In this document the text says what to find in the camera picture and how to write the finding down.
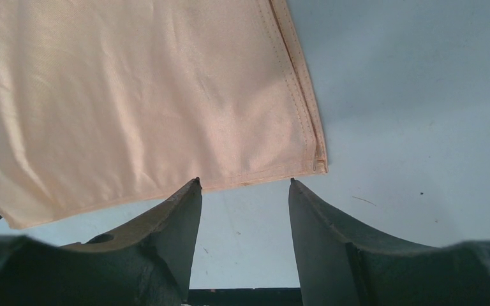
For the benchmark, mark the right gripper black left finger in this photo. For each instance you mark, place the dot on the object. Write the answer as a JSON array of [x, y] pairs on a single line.
[[145, 261]]

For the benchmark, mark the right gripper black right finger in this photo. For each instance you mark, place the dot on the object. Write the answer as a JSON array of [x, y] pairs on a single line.
[[343, 261]]

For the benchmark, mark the peach cloth napkin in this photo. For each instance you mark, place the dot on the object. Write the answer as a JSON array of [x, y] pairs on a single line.
[[104, 103]]

